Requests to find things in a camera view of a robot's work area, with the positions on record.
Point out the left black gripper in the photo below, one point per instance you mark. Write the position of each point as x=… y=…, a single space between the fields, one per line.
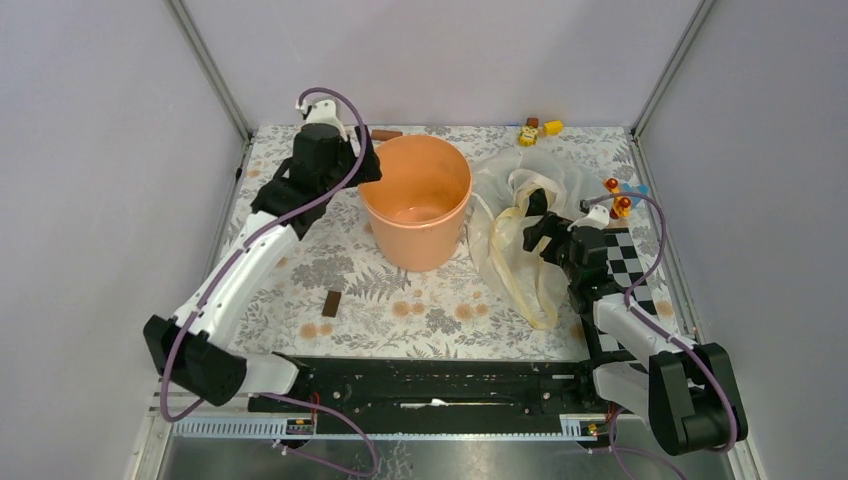
x=370 y=168

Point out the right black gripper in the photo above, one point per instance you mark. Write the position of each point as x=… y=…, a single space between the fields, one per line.
x=551 y=226

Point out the translucent white trash bag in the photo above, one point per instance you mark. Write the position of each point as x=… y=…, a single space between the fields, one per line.
x=510 y=192

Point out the orange plastic trash bin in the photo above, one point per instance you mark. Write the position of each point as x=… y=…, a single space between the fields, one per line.
x=417 y=209

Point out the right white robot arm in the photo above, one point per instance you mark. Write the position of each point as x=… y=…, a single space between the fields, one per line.
x=685 y=391

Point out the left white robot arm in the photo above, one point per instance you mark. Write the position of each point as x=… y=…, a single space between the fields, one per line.
x=190 y=348

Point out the brown cylinder block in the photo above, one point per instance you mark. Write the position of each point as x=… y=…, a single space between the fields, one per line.
x=382 y=135

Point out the red yellow toy vehicle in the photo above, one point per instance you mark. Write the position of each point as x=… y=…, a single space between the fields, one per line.
x=622 y=204

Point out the black white checkerboard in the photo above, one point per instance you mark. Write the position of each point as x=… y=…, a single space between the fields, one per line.
x=624 y=267

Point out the blue toy piece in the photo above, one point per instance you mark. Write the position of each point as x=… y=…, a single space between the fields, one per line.
x=636 y=193

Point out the yellow toy figure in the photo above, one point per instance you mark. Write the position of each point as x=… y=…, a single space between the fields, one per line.
x=528 y=136

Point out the yellow toy block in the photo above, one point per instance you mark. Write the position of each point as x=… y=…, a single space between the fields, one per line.
x=552 y=128

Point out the floral patterned table mat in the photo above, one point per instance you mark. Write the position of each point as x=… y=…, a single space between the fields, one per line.
x=385 y=311

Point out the dark brown wooden block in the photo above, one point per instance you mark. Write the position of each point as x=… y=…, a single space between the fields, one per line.
x=331 y=304

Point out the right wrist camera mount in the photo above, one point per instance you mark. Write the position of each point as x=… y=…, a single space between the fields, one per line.
x=597 y=215

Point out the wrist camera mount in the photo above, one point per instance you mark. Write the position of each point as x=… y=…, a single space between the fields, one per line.
x=597 y=215
x=324 y=112

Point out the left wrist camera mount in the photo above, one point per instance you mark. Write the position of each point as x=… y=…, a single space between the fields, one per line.
x=324 y=112

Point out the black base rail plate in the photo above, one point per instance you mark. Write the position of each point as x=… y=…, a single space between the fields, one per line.
x=449 y=394

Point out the slotted metal cable duct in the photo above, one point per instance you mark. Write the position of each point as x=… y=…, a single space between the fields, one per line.
x=300 y=427

